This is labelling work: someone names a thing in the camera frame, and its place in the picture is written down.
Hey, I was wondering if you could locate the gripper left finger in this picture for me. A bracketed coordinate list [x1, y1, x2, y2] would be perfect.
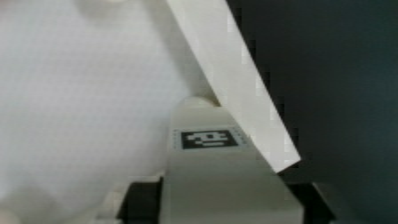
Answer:
[117, 179, 163, 224]

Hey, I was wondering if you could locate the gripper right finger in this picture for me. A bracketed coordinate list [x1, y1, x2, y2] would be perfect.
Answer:
[282, 173, 360, 224]

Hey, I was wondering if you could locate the white leg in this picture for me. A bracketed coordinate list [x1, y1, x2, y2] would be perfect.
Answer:
[159, 97, 303, 224]

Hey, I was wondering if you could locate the white desk top tray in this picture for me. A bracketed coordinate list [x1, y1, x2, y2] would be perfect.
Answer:
[0, 0, 300, 224]

